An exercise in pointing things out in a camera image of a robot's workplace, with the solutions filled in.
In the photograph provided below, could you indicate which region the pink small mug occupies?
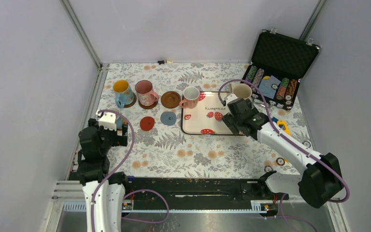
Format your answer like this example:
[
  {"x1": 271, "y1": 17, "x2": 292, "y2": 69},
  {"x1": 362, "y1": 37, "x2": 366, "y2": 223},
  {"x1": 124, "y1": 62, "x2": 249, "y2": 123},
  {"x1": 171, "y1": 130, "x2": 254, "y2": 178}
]
[{"x1": 179, "y1": 87, "x2": 200, "y2": 109}]

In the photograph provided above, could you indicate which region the yellow triangle toy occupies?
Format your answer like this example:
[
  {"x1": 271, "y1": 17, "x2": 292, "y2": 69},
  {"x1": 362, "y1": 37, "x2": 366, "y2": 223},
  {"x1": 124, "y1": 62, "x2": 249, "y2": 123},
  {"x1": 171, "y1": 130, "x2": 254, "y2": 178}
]
[{"x1": 277, "y1": 120, "x2": 291, "y2": 136}]

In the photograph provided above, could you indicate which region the blue card deck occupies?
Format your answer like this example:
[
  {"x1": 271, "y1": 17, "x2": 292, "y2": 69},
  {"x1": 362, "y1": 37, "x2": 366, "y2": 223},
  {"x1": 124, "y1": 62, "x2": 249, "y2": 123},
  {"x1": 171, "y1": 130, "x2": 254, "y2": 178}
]
[{"x1": 258, "y1": 76, "x2": 281, "y2": 99}]

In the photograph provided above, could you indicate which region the small ring chip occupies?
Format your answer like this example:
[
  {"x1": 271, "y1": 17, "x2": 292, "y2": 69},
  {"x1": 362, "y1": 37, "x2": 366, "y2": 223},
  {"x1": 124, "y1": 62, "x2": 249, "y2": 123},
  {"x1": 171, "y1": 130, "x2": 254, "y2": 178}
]
[{"x1": 275, "y1": 158, "x2": 285, "y2": 166}]

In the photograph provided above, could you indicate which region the white strawberry tray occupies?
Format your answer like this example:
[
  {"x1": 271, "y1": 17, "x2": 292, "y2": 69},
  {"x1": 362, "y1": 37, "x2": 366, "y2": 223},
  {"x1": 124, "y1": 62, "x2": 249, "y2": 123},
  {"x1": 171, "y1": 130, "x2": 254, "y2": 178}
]
[{"x1": 181, "y1": 91, "x2": 233, "y2": 135}]

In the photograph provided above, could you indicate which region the pink large mug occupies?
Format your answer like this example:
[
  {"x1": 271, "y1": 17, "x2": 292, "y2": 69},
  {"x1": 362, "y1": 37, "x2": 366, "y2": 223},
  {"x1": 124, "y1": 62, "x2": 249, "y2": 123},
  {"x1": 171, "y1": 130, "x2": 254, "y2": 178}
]
[{"x1": 135, "y1": 80, "x2": 159, "y2": 101}]

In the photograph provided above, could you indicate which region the yellow inside blue mug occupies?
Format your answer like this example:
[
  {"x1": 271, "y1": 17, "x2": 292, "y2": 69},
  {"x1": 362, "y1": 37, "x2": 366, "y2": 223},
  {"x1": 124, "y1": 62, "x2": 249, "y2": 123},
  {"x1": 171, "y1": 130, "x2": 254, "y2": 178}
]
[{"x1": 113, "y1": 80, "x2": 134, "y2": 108}]

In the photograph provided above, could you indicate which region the blue floral mug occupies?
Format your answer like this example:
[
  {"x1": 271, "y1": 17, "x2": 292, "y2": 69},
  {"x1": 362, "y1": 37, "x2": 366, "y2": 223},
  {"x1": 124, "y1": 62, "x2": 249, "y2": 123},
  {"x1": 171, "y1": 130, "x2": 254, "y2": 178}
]
[{"x1": 109, "y1": 108, "x2": 123, "y2": 130}]

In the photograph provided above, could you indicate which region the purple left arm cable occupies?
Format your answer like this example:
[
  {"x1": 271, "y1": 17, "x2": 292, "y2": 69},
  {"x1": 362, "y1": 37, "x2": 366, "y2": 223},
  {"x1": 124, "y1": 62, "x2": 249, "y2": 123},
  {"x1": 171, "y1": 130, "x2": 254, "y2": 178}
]
[{"x1": 89, "y1": 109, "x2": 170, "y2": 232}]

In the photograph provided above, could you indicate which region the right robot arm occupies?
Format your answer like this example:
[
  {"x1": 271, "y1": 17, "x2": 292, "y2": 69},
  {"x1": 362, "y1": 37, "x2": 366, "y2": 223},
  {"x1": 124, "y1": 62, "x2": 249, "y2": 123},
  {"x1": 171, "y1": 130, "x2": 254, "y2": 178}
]
[{"x1": 222, "y1": 94, "x2": 345, "y2": 208}]

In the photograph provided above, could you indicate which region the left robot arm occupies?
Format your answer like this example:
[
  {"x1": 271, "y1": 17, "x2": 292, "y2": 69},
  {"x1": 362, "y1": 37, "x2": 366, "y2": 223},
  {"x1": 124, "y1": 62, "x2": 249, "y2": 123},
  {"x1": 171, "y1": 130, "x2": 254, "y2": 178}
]
[{"x1": 77, "y1": 118, "x2": 131, "y2": 232}]

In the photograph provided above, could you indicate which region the red apple coaster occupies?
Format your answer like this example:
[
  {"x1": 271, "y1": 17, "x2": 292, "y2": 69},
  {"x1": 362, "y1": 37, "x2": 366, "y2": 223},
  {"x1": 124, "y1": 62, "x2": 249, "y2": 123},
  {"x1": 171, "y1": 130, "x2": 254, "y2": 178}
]
[{"x1": 140, "y1": 116, "x2": 155, "y2": 131}]

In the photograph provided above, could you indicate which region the floral tablecloth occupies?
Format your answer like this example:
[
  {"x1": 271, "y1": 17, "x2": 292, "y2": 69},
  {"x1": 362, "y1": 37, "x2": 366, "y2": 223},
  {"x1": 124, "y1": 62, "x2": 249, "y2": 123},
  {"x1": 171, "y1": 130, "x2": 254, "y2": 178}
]
[{"x1": 98, "y1": 63, "x2": 297, "y2": 178}]

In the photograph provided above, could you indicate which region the brown wooden coaster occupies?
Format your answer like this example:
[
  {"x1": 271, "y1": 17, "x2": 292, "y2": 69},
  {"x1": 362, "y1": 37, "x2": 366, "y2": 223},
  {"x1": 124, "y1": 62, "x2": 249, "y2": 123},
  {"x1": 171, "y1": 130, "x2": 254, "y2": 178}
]
[
  {"x1": 138, "y1": 98, "x2": 158, "y2": 109},
  {"x1": 161, "y1": 91, "x2": 181, "y2": 109},
  {"x1": 124, "y1": 93, "x2": 137, "y2": 108}
]

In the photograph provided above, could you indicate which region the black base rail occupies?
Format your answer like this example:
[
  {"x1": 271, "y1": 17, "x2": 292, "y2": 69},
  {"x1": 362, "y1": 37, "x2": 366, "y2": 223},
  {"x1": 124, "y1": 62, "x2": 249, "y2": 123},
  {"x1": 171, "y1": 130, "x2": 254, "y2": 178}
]
[{"x1": 83, "y1": 173, "x2": 289, "y2": 213}]

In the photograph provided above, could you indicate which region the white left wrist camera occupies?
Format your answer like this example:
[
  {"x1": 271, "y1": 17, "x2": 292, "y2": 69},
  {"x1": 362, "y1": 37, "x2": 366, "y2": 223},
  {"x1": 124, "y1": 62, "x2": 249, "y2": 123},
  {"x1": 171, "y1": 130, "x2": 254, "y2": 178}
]
[{"x1": 97, "y1": 111, "x2": 117, "y2": 131}]

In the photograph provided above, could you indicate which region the grey blue coaster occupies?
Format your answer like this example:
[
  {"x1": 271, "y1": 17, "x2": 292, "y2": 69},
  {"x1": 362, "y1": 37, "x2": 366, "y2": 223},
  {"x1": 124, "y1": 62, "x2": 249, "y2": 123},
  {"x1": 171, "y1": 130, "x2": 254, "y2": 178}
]
[{"x1": 160, "y1": 111, "x2": 177, "y2": 126}]

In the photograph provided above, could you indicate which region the cream mug rear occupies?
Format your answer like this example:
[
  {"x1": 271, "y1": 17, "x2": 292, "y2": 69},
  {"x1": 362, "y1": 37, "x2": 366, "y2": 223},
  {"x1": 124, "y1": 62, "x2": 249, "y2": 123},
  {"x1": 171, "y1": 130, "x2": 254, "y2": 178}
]
[{"x1": 229, "y1": 83, "x2": 253, "y2": 100}]

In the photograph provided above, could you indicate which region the black poker chip case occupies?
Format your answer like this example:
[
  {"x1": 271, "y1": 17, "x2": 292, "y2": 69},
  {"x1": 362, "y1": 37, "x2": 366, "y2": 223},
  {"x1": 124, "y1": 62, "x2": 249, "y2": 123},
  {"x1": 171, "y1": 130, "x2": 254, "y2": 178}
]
[{"x1": 243, "y1": 30, "x2": 321, "y2": 111}]

